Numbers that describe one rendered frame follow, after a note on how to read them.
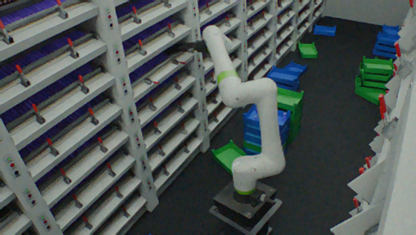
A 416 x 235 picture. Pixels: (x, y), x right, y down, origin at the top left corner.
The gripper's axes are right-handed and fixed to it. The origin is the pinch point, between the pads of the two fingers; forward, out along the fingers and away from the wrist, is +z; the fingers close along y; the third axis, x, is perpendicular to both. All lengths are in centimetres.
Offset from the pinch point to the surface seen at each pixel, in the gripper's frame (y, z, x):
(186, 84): 2.0, 0.8, 26.4
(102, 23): 61, -13, -38
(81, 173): 98, 1, 27
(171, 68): 15.0, -3.4, 8.4
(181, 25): -4.9, -3.5, -12.9
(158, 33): 16.1, -2.3, -15.5
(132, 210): 74, 13, 81
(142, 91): 44.3, -3.9, 8.7
